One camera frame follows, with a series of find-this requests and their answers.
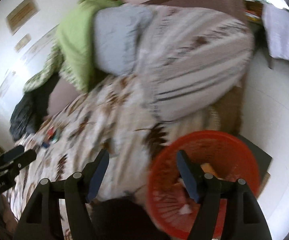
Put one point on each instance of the table with lilac cloth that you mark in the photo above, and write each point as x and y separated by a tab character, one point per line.
276	24

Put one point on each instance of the dark floor mat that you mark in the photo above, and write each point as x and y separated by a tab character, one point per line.
263	161

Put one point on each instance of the wall plaque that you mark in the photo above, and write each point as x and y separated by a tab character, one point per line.
21	14

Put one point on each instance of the leaf patterned bed blanket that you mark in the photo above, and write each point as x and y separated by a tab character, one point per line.
111	116

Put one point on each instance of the light blue pillow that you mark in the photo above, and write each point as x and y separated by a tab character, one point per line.
117	32

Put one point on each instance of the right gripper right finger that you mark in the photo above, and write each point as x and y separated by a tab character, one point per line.
244	218

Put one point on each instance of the black jacket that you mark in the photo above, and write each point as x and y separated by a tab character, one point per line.
33	107

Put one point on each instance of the red snack wrapper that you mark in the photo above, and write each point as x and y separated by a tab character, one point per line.
50	133

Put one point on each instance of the pink bed sheet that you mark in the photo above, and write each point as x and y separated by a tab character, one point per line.
63	94

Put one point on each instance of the beige wall switch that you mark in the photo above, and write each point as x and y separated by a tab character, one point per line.
22	43

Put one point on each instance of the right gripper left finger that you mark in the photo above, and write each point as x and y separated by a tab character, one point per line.
41	218

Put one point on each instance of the striped beige pillow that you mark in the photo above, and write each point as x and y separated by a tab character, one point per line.
189	58

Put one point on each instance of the green patterned quilt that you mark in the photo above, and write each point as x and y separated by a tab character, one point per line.
72	54

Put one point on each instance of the orange plastic trash basket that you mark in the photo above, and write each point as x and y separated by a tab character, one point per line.
219	153

